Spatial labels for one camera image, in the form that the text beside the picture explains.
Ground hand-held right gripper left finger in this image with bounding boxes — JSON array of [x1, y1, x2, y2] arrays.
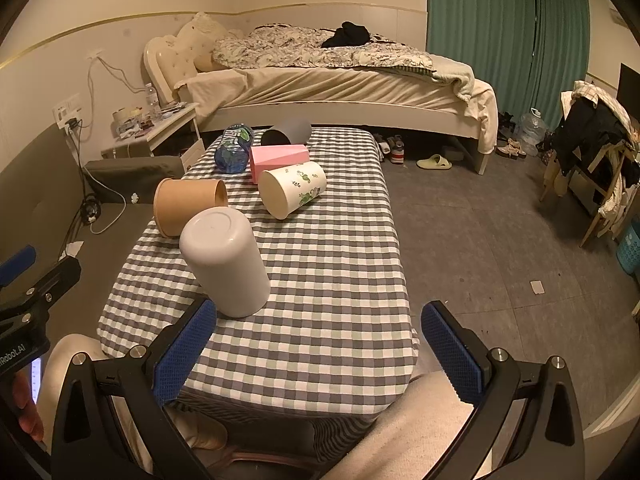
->
[[50, 296, 221, 480]]

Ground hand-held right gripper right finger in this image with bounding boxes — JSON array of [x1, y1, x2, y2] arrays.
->
[[420, 301, 586, 480]]

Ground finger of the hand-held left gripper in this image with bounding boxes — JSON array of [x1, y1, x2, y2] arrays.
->
[[0, 256, 82, 332], [0, 245, 37, 287]]

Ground white plastic cup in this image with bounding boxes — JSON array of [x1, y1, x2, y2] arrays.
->
[[179, 208, 272, 318]]

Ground brown paper cup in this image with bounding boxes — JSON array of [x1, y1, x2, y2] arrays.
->
[[153, 178, 229, 239]]

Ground white leaf-print cup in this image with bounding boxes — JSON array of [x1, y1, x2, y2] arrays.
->
[[258, 161, 328, 220]]

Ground grey translucent cup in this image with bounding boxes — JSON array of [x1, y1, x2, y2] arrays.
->
[[272, 119, 312, 145]]

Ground person's left hand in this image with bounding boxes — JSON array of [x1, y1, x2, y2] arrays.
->
[[11, 374, 47, 445]]

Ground person's right leg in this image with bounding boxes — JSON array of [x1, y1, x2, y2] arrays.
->
[[320, 370, 481, 480]]

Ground checkered tablecloth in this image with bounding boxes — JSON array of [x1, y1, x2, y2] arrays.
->
[[96, 127, 420, 461]]

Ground white nightstand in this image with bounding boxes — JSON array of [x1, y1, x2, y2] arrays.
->
[[101, 102, 205, 171]]

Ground blue laundry basket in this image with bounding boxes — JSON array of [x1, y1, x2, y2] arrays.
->
[[616, 224, 640, 276]]

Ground wooden chair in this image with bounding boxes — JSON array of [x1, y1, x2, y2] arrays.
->
[[540, 140, 640, 248]]

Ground pink tissue box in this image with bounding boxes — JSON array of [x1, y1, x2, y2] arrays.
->
[[250, 144, 310, 184]]

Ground large water jug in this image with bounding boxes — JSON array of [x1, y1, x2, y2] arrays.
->
[[515, 108, 547, 157]]

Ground pile of clothes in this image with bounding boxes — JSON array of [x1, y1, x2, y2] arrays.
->
[[547, 80, 640, 196]]

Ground cream pillow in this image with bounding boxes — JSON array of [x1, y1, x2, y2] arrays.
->
[[175, 11, 246, 72]]

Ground cream bed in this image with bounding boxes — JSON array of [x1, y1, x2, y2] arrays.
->
[[144, 12, 498, 176]]

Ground black monitor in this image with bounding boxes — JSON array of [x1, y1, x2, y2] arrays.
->
[[616, 63, 640, 126]]

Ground green curtain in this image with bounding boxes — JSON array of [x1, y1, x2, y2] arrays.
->
[[426, 0, 591, 131]]

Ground leaf-print quilt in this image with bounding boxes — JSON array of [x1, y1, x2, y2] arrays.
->
[[211, 25, 433, 71]]

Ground black clothing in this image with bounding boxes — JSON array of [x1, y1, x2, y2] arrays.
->
[[320, 21, 372, 49]]

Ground white floor cable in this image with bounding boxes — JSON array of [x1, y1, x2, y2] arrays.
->
[[77, 160, 129, 235]]

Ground wall socket panel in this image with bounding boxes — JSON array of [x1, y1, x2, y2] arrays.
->
[[52, 94, 85, 128]]

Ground white charging cable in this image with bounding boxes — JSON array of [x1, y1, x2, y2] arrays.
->
[[87, 55, 147, 111]]

